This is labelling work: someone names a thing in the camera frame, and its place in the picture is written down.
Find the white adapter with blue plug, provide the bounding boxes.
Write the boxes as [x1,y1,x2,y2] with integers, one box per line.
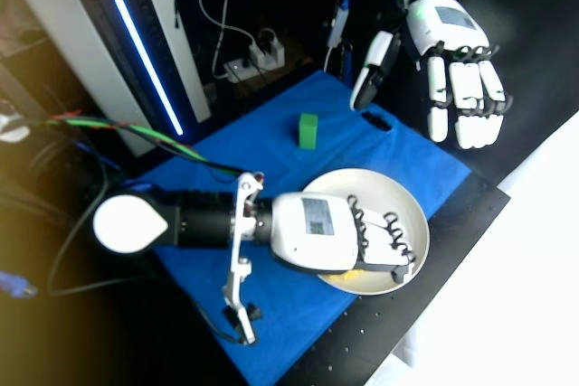
[323,0,351,73]

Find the blue connector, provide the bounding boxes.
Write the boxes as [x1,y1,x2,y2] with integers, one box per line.
[0,270,39,300]

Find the red green black wire bundle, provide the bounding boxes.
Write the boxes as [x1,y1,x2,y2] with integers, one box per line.
[33,110,246,179]

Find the white column with light strip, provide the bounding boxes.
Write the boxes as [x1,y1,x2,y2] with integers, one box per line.
[0,0,213,159]

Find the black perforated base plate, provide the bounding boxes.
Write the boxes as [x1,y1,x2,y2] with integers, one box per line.
[275,168,512,386]

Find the yellow object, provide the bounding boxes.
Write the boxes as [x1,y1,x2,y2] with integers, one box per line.
[327,268,365,282]

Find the white power strip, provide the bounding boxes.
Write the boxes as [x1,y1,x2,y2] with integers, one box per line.
[224,28,286,84]

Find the white cable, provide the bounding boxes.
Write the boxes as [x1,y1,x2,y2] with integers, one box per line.
[197,0,261,80]

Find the white round bowl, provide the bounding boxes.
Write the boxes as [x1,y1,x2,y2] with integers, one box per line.
[300,167,431,297]

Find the blue cloth bag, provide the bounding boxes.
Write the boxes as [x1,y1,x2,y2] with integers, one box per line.
[135,70,472,386]

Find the green cube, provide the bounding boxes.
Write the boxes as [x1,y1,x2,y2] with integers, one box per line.
[297,113,319,151]

